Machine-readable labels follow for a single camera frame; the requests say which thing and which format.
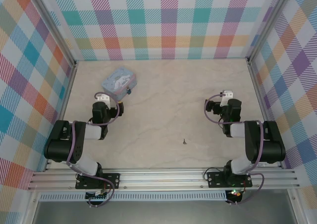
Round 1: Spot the blue cartoon tin box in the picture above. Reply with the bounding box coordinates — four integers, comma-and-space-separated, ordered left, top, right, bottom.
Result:
101, 66, 138, 102

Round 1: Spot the grey metal shelf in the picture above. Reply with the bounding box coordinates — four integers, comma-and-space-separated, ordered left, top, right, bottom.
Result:
32, 200, 298, 224

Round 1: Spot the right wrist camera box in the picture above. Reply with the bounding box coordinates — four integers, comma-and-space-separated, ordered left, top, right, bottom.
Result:
221, 90, 234, 106

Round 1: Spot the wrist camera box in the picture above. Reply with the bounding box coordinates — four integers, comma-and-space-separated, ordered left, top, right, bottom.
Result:
96, 93, 110, 105
221, 90, 234, 106

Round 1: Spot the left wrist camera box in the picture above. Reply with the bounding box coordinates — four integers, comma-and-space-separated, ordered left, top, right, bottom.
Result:
96, 93, 110, 105

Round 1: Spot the aluminium side rail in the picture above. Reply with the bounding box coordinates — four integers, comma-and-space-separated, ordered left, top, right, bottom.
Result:
43, 61, 79, 171
247, 60, 283, 169

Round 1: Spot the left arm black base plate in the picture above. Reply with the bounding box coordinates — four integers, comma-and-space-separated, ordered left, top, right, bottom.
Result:
75, 173, 121, 190

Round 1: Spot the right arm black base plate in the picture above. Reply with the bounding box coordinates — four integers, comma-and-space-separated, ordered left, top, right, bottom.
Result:
207, 171, 253, 188

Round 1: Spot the aluminium mounting rail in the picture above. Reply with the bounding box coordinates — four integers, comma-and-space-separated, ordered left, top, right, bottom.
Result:
27, 168, 300, 191

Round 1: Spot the aluminium frame post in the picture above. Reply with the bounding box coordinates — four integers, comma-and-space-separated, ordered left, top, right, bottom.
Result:
246, 0, 293, 63
28, 0, 78, 67

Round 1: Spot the white slotted cable duct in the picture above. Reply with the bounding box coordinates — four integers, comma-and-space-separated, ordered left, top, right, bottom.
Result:
39, 190, 227, 202

